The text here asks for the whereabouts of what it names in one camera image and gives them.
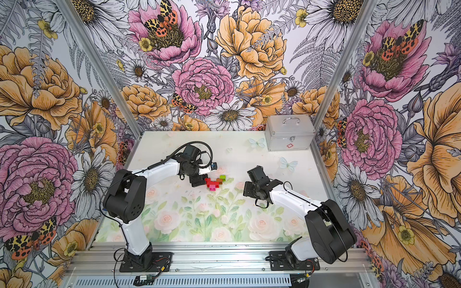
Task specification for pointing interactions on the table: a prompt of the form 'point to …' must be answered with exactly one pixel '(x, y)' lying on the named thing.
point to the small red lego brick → (207, 179)
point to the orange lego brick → (219, 180)
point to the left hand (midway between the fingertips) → (200, 176)
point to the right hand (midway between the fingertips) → (248, 194)
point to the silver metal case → (286, 132)
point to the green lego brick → (223, 177)
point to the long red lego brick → (216, 183)
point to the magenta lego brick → (212, 188)
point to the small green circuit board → (144, 279)
